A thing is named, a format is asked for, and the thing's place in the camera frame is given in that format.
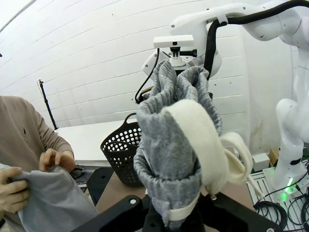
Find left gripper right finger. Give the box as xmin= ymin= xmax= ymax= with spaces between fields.
xmin=199 ymin=192 xmax=282 ymax=232

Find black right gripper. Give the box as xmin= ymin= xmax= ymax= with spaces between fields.
xmin=171 ymin=65 xmax=193 ymax=74

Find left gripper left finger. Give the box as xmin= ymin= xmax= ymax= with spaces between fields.
xmin=76 ymin=194 xmax=155 ymax=232

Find black perforated plastic basket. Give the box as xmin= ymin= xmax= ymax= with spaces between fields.
xmin=100 ymin=113 xmax=146 ymax=187

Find person's left forearm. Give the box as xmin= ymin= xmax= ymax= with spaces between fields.
xmin=44 ymin=125 xmax=75 ymax=158

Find person's left hand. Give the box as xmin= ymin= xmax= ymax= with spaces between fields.
xmin=39 ymin=148 xmax=76 ymax=174

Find person's right hand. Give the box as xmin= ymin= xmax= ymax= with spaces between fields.
xmin=0 ymin=166 xmax=31 ymax=214

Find grey power box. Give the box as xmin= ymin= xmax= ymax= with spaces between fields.
xmin=252 ymin=153 xmax=270 ymax=170

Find small cardboard box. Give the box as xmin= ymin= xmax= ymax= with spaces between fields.
xmin=268 ymin=147 xmax=281 ymax=165

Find white side table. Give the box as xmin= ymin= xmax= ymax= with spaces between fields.
xmin=54 ymin=119 xmax=143 ymax=168

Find black tripod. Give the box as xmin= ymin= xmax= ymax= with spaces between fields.
xmin=37 ymin=78 xmax=59 ymax=131

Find person in beige sweater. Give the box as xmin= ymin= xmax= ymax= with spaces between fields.
xmin=0 ymin=95 xmax=74 ymax=232

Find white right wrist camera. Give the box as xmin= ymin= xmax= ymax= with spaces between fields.
xmin=153 ymin=34 xmax=198 ymax=67

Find black right arm hose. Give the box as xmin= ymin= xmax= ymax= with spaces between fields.
xmin=204 ymin=0 xmax=309 ymax=82

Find thin black camera cable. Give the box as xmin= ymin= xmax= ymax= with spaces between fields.
xmin=134 ymin=47 xmax=160 ymax=105

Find black cable coils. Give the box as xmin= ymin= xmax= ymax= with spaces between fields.
xmin=253 ymin=190 xmax=309 ymax=232

